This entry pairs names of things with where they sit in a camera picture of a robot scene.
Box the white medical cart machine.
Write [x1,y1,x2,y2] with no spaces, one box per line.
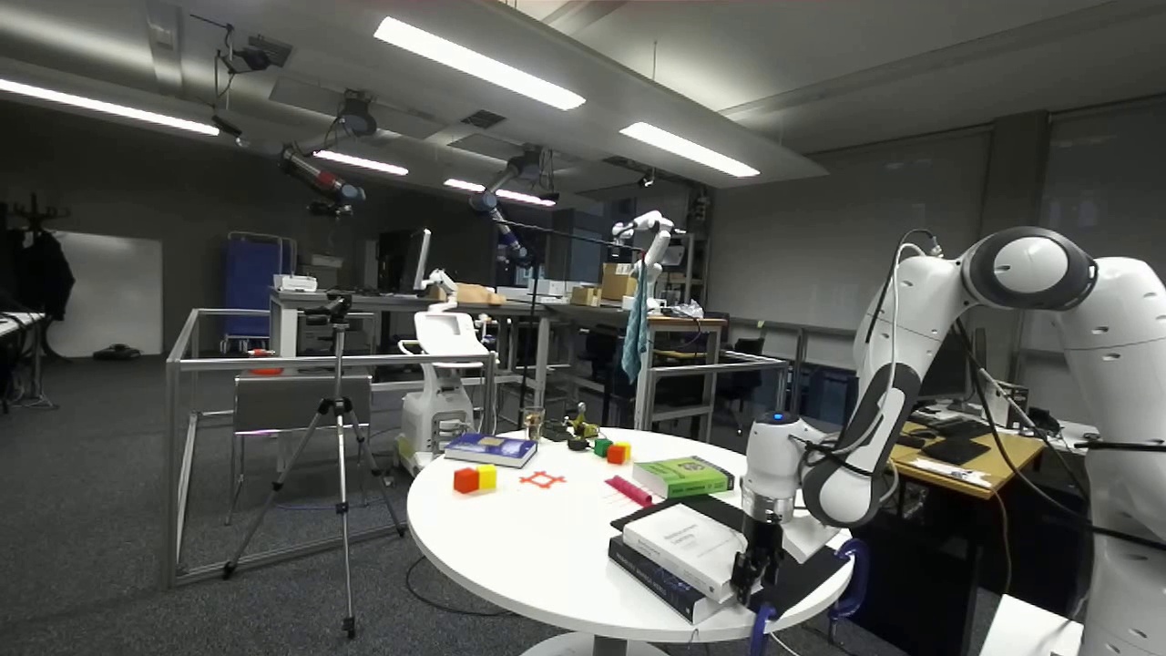
[390,227,502,472]

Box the dark coat on stand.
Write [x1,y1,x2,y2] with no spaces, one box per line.
[0,193,79,329]

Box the blue cabinet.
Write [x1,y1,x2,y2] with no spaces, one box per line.
[217,230,296,347]

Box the green book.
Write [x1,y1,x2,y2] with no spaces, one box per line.
[629,453,740,506]

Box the white robot base platform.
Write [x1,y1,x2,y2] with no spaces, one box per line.
[974,589,1092,656]

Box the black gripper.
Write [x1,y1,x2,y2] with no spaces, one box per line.
[728,506,792,609]

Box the dark book with white pages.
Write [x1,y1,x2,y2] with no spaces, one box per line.
[606,530,737,628]

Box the small black camera tripod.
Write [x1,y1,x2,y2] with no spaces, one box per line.
[217,290,413,643]

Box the yellow and black toy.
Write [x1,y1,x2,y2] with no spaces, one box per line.
[556,402,606,455]

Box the teal cloth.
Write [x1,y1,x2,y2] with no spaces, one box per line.
[615,264,661,388]

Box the metal workbench shelf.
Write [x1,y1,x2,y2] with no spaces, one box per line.
[480,296,793,445]

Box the ceiling light strip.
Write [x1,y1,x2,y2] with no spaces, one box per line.
[372,11,590,115]
[621,115,765,181]

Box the cardboard box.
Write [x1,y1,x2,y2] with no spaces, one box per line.
[449,279,505,313]

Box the whiteboard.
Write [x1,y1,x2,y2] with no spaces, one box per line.
[45,227,169,363]

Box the grey panel board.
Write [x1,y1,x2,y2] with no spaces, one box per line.
[231,366,379,437]

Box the wooden desk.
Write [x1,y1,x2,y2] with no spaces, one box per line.
[889,414,1049,501]

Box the blue book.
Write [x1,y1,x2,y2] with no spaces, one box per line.
[440,430,543,472]

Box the pink flat block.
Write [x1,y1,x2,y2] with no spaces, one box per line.
[600,472,661,510]

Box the grey metal railing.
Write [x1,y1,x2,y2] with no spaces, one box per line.
[164,301,519,589]

